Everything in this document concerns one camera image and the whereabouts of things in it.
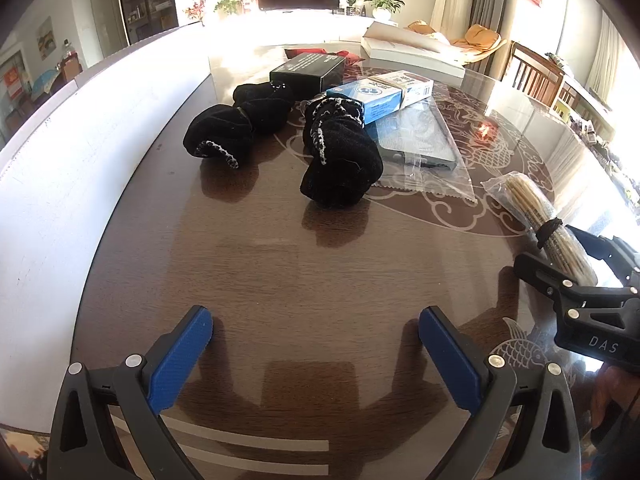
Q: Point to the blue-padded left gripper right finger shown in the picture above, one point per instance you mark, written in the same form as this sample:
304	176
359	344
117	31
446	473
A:
545	439

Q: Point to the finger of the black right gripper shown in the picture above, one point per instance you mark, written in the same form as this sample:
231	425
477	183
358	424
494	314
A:
620	257
551	282

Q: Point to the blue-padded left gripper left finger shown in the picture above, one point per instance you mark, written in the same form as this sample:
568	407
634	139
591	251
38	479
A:
84	443

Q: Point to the bagged bamboo sticks bundle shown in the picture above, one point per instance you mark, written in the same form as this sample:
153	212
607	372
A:
519	195

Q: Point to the phone case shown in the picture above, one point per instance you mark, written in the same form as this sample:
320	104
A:
419	153

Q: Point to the blue white carton box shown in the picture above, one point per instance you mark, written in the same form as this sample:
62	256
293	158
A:
384	94

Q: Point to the red pouch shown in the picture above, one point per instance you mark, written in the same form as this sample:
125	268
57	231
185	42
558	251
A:
350	58

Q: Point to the black odor removing bar box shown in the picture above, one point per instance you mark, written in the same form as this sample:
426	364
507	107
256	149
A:
308	75

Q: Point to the person's hand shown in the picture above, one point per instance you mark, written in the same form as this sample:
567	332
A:
614	407

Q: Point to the wooden chair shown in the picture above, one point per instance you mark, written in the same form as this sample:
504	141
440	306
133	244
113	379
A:
533	74

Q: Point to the orange lounge chair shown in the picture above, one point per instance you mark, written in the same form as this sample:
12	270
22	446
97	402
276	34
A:
477	43

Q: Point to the white flat box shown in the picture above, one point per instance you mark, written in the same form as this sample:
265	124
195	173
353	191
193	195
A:
384	42

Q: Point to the white storage box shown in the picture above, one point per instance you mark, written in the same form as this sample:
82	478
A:
62	176

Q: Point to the green potted plant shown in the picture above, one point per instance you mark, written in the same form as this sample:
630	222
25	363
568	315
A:
383	10

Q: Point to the dining table with chairs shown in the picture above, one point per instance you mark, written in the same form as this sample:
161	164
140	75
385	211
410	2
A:
49	82

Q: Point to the green plant by flowers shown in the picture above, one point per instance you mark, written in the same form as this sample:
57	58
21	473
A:
230	7

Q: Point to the red flower arrangement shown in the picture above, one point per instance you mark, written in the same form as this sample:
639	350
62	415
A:
196	11

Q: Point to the framed wall painting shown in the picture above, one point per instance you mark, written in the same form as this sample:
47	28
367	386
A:
45	38

